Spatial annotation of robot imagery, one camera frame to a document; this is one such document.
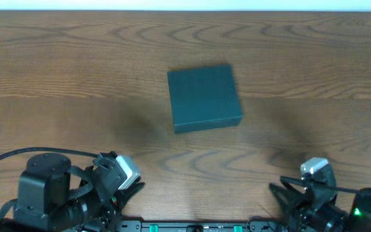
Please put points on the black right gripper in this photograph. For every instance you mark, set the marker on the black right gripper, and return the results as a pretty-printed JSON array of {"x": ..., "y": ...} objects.
[{"x": 301, "y": 194}]

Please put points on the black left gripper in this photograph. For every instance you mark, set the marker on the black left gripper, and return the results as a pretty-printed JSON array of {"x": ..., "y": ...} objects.
[{"x": 114, "y": 192}]

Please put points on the black gift box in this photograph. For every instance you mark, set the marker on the black gift box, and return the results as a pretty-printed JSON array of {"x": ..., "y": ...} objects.
[{"x": 204, "y": 98}]

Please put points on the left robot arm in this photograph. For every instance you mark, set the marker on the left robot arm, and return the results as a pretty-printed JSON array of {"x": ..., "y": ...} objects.
[{"x": 54, "y": 195}]

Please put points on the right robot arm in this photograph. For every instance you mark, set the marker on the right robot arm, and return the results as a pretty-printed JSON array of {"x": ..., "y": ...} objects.
[{"x": 356, "y": 203}]

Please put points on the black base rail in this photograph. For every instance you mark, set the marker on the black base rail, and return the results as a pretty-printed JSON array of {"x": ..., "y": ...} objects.
[{"x": 258, "y": 225}]

